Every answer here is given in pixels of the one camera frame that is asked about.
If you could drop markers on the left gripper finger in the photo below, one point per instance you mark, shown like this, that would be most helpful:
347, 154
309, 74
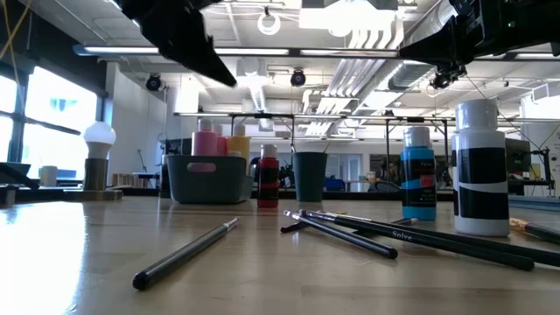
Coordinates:
192, 64
192, 48

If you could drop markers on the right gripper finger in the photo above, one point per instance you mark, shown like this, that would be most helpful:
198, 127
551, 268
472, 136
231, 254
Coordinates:
442, 44
439, 65

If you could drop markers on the large pink paint bottle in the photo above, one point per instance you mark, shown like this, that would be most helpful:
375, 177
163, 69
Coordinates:
204, 140
221, 142

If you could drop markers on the large yellow paint bottle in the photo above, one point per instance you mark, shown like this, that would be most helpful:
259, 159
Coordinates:
240, 144

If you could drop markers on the small yellow paint bottle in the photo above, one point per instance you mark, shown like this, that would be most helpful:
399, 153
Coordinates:
234, 153

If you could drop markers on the small white black-striped paint bottle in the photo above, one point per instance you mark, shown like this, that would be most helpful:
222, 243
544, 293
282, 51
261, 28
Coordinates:
481, 175

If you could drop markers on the small light blue paint bottle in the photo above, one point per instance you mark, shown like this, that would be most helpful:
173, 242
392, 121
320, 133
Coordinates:
418, 197

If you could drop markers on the thin dark red paintbrush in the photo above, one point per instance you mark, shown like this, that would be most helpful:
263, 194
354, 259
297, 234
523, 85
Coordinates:
327, 146

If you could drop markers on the small red paint bottle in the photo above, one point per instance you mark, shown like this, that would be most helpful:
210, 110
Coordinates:
268, 184

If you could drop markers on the black paintbrush golden tip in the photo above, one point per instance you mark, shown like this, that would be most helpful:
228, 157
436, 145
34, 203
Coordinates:
291, 227

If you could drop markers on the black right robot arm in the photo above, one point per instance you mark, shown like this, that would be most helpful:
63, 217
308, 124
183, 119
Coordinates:
544, 22

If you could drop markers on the long ceiling light bar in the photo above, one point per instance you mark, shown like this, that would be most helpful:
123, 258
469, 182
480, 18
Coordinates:
262, 51

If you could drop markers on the person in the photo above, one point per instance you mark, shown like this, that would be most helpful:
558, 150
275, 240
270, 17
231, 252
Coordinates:
394, 172

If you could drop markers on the black monitor on stand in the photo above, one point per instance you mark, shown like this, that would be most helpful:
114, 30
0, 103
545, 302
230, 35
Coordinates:
518, 155

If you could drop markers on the grey-teal plastic bin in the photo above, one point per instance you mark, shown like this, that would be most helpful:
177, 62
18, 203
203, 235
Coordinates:
205, 184

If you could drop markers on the wooden block stack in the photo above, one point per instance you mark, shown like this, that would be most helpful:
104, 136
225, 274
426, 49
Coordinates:
127, 179

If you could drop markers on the blue chair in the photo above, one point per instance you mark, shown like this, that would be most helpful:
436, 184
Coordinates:
334, 184

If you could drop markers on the teal ribbed plastic cup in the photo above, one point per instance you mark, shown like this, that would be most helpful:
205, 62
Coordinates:
309, 179

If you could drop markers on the light blue mat strip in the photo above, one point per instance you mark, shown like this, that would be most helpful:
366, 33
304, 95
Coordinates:
534, 203

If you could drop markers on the long black paintbrushes right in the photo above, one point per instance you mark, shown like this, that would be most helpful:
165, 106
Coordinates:
437, 242

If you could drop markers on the white cylinder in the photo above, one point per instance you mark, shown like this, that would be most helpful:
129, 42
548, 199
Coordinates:
48, 176

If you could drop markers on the dark slanted panel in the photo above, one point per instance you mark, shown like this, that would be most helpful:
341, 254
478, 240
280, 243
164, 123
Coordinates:
13, 172

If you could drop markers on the black hanging camera cluster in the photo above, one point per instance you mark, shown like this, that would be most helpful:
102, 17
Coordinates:
444, 79

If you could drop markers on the silver ventilation duct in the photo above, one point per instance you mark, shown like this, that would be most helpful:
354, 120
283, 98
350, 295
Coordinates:
407, 74

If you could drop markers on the black aluminium table frame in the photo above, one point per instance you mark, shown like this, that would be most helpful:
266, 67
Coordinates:
140, 191

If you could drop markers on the black window frame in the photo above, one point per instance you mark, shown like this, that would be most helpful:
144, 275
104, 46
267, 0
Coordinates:
17, 114

